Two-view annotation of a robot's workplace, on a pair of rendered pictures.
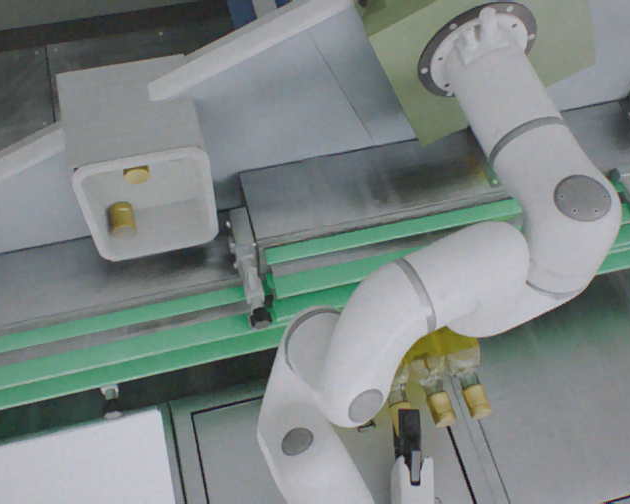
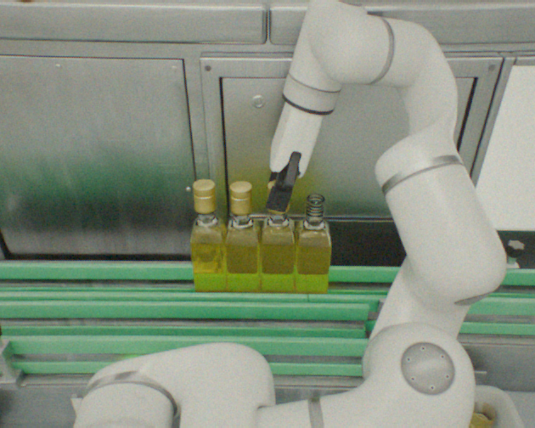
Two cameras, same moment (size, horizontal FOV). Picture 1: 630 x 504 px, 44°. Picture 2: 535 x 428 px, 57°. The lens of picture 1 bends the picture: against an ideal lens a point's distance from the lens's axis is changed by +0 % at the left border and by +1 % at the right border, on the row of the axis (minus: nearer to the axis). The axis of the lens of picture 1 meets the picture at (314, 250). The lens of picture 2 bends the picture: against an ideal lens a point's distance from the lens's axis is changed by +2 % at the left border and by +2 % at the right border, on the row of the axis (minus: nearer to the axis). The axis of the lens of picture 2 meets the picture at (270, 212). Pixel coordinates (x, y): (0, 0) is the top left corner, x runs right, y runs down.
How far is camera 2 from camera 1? 0.56 m
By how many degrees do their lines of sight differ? 10
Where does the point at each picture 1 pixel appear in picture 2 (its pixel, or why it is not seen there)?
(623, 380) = (44, 156)
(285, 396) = (447, 318)
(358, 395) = (441, 392)
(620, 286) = (27, 231)
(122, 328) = (497, 321)
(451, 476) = (235, 121)
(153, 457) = (486, 195)
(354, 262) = (295, 353)
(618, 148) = (11, 399)
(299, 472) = (493, 278)
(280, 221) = not seen: hidden behind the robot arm
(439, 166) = not seen: hidden behind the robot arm
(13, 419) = not seen: outside the picture
